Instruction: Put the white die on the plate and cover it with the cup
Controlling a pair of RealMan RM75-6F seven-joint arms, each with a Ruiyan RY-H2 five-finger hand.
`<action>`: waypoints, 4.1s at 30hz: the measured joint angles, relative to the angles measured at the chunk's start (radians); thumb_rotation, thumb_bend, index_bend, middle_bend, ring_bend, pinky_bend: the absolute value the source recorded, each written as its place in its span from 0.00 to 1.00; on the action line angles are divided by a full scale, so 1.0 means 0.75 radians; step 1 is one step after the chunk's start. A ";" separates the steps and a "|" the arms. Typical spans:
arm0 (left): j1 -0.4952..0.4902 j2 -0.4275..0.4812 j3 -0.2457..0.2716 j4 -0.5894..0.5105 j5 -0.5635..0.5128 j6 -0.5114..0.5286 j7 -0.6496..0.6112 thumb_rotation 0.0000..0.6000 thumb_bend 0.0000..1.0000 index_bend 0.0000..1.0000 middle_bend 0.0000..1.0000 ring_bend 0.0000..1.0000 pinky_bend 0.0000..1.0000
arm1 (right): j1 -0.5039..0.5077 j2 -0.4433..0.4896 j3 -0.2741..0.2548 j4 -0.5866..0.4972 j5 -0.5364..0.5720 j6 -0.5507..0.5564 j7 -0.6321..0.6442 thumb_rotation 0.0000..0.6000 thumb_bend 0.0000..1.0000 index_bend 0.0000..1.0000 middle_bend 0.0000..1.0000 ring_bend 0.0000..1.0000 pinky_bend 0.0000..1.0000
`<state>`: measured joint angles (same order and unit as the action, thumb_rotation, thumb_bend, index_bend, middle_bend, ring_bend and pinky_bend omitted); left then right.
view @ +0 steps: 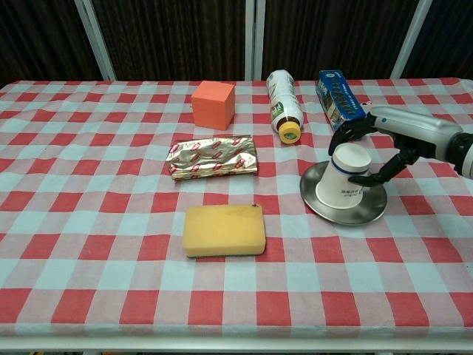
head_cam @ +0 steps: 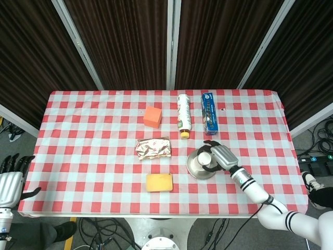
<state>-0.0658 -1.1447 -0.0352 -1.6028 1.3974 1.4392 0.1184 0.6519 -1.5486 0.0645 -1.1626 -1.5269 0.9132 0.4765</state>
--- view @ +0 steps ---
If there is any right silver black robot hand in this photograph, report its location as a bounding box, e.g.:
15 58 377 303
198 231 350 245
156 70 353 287
327 106 463 188

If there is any white paper cup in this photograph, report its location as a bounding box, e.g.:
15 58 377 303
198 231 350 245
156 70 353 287
315 143 372 208

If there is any round silver metal plate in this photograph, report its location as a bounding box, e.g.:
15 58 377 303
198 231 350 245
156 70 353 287
299 160 389 226

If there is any blue rectangular carton box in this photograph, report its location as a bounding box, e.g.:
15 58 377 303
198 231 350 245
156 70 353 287
316 69 368 132

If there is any dark ribbed partition panel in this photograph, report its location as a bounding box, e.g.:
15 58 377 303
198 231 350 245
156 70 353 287
91 0 248 82
262 0 421 81
0 0 103 87
402 0 473 79

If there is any white bottle with yellow cap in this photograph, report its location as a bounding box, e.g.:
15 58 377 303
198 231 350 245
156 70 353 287
266 69 305 145

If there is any orange foam cube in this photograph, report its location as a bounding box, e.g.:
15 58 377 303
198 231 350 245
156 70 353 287
191 80 237 131

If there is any gold foil snack packet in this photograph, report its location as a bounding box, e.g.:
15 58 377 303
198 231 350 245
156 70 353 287
166 135 259 181

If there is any yellow sponge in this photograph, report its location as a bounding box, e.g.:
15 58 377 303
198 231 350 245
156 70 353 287
183 203 266 259

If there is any red white checkered tablecloth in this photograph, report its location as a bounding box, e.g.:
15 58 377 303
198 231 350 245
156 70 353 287
0 77 473 339

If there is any white partition frame post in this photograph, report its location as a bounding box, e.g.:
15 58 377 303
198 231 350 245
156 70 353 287
73 0 118 82
244 0 268 81
390 0 434 79

